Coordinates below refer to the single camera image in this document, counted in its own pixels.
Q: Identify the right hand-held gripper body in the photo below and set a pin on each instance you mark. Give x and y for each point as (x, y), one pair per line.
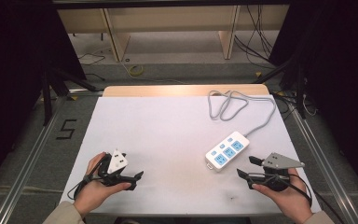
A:
(279, 161)

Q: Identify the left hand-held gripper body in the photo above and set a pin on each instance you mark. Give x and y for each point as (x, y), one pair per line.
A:
(117, 161)

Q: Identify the person's left hand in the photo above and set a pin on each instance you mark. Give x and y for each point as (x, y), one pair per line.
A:
(94, 191)

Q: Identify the person's right hand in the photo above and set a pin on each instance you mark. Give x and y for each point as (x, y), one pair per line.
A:
(289, 199)

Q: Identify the white power strip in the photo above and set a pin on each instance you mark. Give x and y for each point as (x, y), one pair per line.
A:
(227, 151)

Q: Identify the white table sheet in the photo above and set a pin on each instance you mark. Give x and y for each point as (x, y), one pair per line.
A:
(167, 140)

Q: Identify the black metal stand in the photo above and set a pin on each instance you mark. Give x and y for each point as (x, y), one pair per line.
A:
(47, 99)
(300, 93)

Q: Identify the black curtain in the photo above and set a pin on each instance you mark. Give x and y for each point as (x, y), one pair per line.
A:
(9, 77)
(341, 77)

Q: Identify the aluminium rail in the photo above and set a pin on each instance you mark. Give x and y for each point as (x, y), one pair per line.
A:
(28, 161)
(326, 165)

